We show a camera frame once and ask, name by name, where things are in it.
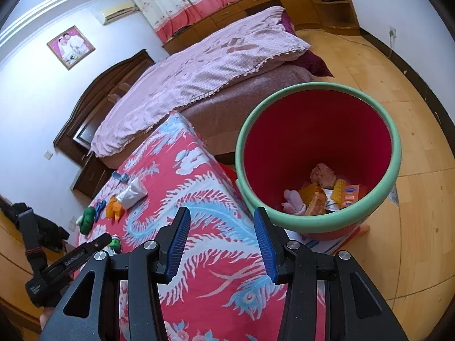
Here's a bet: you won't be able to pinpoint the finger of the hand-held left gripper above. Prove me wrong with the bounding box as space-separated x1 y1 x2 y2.
83 234 111 256

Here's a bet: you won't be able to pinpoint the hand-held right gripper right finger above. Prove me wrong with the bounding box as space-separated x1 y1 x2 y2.
253 207 408 341

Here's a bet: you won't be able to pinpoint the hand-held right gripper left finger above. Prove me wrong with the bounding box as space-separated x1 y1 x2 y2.
38 207 192 341

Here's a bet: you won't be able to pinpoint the small tissue paper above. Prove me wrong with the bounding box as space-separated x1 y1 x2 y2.
281 189 308 215

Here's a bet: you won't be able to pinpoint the orange snack packet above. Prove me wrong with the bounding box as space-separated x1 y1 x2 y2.
299 183 328 217

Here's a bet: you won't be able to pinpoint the yellow corn cob toy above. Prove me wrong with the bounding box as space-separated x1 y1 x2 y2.
330 178 346 203

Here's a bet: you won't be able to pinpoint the red bucket with green rim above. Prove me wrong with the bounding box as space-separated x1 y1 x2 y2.
235 82 402 241

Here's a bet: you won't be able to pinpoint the green plush toy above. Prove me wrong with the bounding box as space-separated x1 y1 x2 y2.
79 207 97 235

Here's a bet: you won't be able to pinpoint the orange wrapper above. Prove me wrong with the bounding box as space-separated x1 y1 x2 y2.
106 196 126 223

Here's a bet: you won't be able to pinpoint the white printed papers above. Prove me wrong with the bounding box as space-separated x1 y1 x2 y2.
286 229 356 256

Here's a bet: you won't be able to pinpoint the red phoenix print tablecloth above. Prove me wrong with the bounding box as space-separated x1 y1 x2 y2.
73 111 328 341

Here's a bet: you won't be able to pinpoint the black clothing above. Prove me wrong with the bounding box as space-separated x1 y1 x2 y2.
0 202 70 253

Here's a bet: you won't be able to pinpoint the white plastic bag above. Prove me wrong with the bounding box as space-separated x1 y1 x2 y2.
117 178 148 208

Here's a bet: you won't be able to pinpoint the dark wooden nightstand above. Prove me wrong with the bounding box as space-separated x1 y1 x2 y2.
71 154 114 199

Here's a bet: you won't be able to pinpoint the orange box with blue label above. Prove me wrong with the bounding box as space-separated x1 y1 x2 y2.
341 184 370 208

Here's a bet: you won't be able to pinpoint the bed with brown cover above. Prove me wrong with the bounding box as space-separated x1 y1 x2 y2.
90 60 335 169

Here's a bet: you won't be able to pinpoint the dark wooden headboard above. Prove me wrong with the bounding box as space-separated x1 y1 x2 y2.
53 49 157 160

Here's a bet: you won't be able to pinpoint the pink checked quilt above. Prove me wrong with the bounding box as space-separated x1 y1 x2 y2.
90 6 312 159

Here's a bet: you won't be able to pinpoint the maroon pillow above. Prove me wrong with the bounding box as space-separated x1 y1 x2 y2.
295 50 335 79
281 11 297 36

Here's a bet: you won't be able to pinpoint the framed wall photo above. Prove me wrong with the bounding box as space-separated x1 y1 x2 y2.
46 25 96 71

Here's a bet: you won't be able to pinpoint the wall air conditioner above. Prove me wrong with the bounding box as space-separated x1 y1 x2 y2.
98 1 139 25

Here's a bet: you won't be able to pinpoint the white power cable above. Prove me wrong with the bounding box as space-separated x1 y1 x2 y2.
350 37 395 57

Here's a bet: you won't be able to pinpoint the wooden wall cabinet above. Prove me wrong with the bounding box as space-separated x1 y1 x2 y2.
163 0 360 55

